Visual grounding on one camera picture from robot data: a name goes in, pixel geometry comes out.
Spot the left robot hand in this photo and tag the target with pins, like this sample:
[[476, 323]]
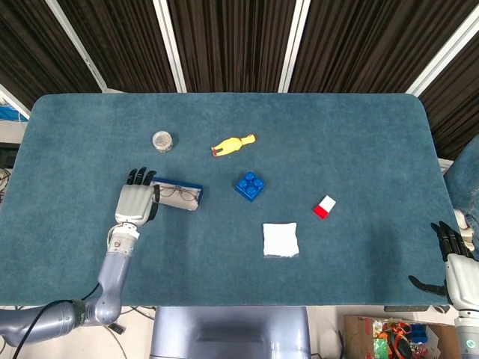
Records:
[[132, 205]]

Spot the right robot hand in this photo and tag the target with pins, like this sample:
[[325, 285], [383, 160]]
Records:
[[464, 280]]

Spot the blue and white glasses case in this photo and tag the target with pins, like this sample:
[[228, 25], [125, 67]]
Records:
[[176, 205]]

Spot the wire-frame eyeglasses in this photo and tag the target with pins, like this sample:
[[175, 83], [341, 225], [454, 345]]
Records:
[[187, 194]]

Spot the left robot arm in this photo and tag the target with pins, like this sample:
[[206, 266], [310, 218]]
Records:
[[112, 273]]

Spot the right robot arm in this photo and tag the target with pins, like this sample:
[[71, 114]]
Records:
[[467, 336]]

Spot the cardboard box of toys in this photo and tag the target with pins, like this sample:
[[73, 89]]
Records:
[[359, 336]]

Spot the black equipment box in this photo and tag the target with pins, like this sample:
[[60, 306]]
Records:
[[7, 153]]

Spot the blue plastic bin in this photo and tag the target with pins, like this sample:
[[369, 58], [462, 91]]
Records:
[[418, 333]]

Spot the round silver jar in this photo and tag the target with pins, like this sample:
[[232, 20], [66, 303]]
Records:
[[162, 141]]

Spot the orange black goggles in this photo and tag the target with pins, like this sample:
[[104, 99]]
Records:
[[397, 331]]

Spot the green printed packet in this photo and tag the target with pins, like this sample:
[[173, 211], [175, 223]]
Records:
[[381, 346]]

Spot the yellow rubber chicken toy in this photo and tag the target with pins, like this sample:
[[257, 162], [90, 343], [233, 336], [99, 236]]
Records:
[[228, 146]]

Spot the blue building block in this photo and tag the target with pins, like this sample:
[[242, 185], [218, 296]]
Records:
[[250, 187]]

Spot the small black floor device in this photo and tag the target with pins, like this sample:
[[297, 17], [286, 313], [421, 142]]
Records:
[[117, 329]]

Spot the white cloth in plastic bag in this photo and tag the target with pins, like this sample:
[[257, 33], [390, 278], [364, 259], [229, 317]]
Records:
[[280, 239]]

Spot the red and white block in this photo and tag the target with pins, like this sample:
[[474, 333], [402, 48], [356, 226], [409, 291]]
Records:
[[323, 207]]

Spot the blue-grey robot torso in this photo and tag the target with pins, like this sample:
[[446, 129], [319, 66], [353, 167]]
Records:
[[228, 333]]

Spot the blue carpet table mat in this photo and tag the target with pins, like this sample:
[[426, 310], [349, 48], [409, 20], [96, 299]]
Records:
[[337, 149]]

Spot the dark brown pleated curtain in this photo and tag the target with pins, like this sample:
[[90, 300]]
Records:
[[232, 45]]

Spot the white metal frame post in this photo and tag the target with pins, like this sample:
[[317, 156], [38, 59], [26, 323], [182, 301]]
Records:
[[443, 56], [76, 45], [170, 45], [295, 45], [15, 100]]

